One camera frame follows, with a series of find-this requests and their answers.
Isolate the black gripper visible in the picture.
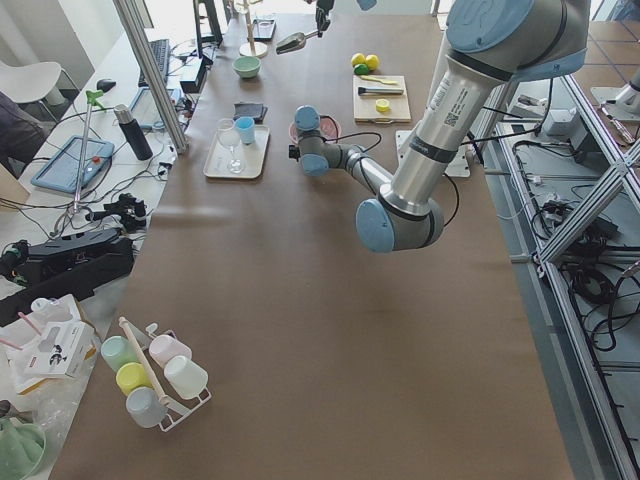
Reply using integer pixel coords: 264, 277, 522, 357
288, 144, 301, 161
315, 0, 334, 38

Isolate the metal ice scoop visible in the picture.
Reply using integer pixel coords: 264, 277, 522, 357
276, 30, 319, 55

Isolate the pink bowl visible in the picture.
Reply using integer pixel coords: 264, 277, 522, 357
289, 115, 341, 145

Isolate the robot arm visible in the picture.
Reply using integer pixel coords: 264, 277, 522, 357
294, 1, 590, 253

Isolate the light blue cup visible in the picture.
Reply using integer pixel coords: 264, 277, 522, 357
234, 116, 255, 145

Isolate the wooden cup stand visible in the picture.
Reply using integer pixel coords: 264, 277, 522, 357
233, 0, 268, 58

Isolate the pastel pink cup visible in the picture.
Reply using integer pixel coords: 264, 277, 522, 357
148, 334, 192, 368

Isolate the white cup on rack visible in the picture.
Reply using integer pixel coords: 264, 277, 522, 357
164, 355, 208, 400

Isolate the pastel yellow cup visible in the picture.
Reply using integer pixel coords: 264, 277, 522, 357
115, 362, 152, 396

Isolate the grey-blue cup on rack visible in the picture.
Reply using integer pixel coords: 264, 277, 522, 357
126, 386, 168, 428

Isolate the cream serving tray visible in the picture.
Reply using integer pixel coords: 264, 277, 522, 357
203, 125, 270, 180

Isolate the grey folded cloth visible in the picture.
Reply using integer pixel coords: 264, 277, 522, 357
233, 102, 268, 124

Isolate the yellow lemon upper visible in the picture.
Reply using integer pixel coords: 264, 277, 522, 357
351, 52, 366, 67

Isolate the clear wine glass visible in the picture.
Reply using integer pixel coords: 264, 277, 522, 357
217, 118, 244, 174

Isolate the green lime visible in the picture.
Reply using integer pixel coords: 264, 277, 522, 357
365, 54, 380, 71

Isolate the wooden cutting board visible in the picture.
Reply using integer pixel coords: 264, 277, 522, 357
352, 75, 412, 123

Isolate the steel muddler black tip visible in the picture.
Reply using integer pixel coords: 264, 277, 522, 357
357, 86, 404, 96

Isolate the green bowl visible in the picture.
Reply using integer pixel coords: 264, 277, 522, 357
232, 56, 261, 79

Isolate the yellow plastic knife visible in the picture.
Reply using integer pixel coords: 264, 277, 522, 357
359, 75, 399, 85

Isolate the half lemon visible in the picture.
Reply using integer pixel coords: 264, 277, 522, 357
375, 98, 391, 113

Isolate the black water bottle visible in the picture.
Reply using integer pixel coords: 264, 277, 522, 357
114, 104, 153, 161

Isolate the black keyboard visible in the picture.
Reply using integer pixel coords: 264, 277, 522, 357
149, 39, 171, 84

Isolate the blue teach pendant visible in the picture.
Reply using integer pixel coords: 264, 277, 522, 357
31, 135, 115, 194

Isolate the black tray frame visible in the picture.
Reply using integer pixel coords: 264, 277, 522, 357
252, 19, 276, 42

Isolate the white wire cup rack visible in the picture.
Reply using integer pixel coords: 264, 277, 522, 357
118, 316, 213, 433

